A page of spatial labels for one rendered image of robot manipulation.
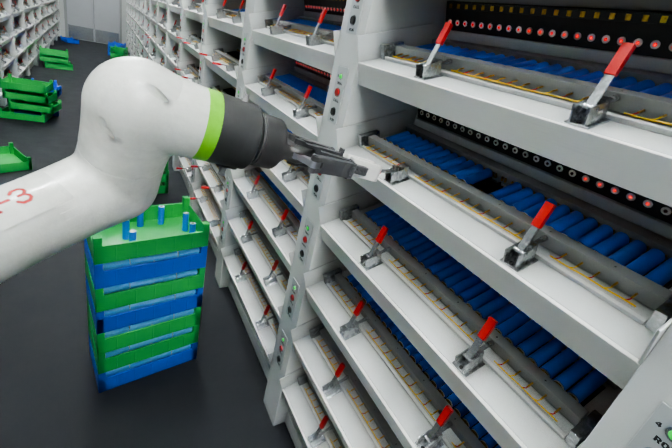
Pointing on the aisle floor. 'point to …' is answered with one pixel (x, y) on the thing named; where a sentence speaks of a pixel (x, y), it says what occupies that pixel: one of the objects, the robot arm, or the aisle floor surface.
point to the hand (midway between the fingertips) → (360, 167)
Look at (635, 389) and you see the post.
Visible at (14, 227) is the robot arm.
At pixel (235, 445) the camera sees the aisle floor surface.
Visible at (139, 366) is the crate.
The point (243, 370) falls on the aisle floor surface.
